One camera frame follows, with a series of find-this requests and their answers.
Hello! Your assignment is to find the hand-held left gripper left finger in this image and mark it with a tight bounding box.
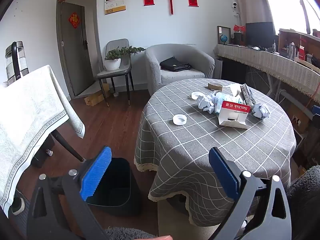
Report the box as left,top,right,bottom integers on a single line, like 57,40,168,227
27,146,112,240

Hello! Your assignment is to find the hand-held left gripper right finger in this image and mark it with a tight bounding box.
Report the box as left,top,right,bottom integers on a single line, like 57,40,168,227
209,147,293,240

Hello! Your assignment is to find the dark plastic trash bin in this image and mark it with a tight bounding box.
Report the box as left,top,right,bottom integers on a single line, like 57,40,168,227
85,157,142,217

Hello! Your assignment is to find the white ribbed jar lid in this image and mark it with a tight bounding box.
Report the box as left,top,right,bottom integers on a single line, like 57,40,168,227
173,114,188,125

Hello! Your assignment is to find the grey checked tablecloth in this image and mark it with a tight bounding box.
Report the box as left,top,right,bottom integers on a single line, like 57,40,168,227
134,78,297,227

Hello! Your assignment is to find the dark table leg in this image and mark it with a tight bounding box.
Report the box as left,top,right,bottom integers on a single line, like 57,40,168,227
51,129,87,162

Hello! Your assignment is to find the red and white carton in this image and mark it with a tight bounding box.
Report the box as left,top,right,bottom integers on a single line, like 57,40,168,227
218,100,252,130

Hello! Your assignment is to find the cardboard box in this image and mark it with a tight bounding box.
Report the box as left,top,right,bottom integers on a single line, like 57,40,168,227
84,82,111,106

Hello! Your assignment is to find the light blue tissue packet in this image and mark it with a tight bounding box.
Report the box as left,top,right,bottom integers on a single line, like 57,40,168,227
212,92,244,114

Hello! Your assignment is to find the grey fleece cloth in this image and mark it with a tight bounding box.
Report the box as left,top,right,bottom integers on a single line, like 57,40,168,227
105,165,320,240

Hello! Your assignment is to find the black and white shoe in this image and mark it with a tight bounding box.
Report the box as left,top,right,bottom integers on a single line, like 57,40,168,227
11,196,25,216

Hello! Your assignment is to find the white tissue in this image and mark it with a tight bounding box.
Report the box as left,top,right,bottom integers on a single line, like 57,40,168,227
229,83,243,97

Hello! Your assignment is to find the white patterned tablecloth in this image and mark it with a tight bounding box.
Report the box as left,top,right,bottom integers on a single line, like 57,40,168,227
0,64,85,218

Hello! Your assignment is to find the potted plant in white pot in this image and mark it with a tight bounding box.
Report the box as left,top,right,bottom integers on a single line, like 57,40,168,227
104,46,146,71

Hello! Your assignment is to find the grey door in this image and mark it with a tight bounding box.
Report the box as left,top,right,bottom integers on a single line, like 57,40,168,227
59,2,94,97

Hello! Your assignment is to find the beige fringed desk cloth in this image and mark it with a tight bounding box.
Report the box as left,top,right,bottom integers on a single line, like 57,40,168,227
216,44,320,103

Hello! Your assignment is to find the black bag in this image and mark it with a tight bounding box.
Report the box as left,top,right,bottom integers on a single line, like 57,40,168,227
159,56,192,72

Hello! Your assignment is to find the grey armchair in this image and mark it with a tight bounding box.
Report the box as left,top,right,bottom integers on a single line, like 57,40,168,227
145,44,215,96

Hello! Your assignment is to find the grey dining chair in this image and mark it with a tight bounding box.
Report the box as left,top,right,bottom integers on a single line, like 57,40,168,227
94,39,135,107

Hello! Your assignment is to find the black monitor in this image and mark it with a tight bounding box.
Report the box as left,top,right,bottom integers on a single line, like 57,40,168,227
245,22,274,47

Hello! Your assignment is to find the wooden desk organizer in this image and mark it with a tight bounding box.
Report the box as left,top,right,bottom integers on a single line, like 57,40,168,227
278,28,320,68

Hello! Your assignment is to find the red diamond door decoration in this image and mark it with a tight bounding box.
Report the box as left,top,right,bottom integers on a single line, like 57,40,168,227
68,12,81,29

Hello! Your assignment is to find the glass kettle with black handle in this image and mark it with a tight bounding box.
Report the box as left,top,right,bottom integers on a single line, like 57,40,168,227
5,41,30,87

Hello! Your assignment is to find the wooden picture frame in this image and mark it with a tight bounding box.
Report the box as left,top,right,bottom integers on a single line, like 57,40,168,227
217,26,232,45

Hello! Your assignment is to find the wall calendar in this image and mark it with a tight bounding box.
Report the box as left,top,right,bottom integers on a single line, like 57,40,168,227
104,0,126,15

